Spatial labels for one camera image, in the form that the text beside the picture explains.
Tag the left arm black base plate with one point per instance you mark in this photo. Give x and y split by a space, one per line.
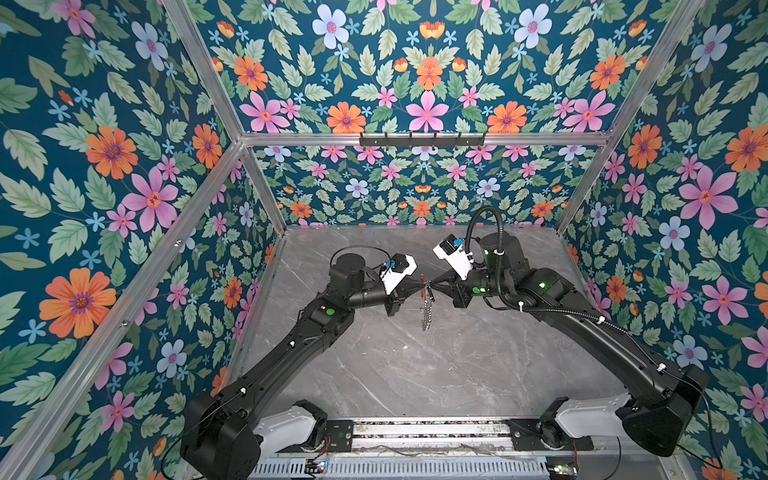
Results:
330 436

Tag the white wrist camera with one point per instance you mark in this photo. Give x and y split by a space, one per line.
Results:
452 250
396 270

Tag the white perforated cable duct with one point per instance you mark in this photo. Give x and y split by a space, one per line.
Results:
401 468

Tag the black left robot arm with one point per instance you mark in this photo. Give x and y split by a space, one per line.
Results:
228 432

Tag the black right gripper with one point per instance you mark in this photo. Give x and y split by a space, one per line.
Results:
457 293

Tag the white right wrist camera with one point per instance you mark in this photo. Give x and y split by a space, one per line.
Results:
452 250

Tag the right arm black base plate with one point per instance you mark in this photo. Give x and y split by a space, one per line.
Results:
526 435

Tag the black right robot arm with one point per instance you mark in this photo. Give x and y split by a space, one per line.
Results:
658 400

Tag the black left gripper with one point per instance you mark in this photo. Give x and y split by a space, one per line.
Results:
400 294

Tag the steel keyring with red handle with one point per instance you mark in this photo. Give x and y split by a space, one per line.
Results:
427 305

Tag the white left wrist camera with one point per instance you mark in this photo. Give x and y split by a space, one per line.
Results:
396 270

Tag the black hook rail on wall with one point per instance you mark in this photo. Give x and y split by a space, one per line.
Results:
402 140

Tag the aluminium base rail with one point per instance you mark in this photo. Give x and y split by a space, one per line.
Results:
432 437

